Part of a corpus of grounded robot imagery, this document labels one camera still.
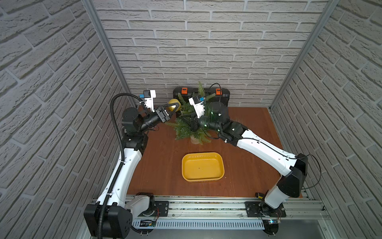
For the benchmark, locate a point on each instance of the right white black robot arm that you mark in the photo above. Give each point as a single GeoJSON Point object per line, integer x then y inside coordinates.
{"type": "Point", "coordinates": [291, 167]}

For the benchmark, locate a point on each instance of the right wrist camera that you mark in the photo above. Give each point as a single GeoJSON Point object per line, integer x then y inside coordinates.
{"type": "Point", "coordinates": [198, 103]}

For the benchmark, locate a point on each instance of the small green christmas tree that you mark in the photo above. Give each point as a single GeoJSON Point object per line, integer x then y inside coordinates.
{"type": "Point", "coordinates": [183, 123]}

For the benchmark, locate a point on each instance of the aluminium mounting rail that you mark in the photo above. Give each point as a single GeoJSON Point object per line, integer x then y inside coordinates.
{"type": "Point", "coordinates": [225, 213]}

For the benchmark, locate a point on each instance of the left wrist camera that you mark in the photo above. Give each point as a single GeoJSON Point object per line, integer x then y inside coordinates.
{"type": "Point", "coordinates": [147, 99]}

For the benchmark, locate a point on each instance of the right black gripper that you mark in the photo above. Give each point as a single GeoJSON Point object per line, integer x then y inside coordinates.
{"type": "Point", "coordinates": [193, 121]}

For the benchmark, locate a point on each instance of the yellow plastic tray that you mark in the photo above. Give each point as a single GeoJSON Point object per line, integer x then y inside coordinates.
{"type": "Point", "coordinates": [202, 167]}

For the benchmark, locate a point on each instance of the black tool case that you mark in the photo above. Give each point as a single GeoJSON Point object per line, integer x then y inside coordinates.
{"type": "Point", "coordinates": [221, 95]}

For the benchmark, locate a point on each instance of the matte gold ball ornament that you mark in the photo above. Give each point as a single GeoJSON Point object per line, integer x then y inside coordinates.
{"type": "Point", "coordinates": [174, 105]}

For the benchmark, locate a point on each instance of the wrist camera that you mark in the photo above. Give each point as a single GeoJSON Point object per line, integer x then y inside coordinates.
{"type": "Point", "coordinates": [147, 99]}
{"type": "Point", "coordinates": [198, 103]}

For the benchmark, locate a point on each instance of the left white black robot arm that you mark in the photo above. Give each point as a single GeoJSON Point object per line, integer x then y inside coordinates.
{"type": "Point", "coordinates": [111, 216]}

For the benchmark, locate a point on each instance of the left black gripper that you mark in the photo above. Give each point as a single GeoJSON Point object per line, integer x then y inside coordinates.
{"type": "Point", "coordinates": [162, 113]}

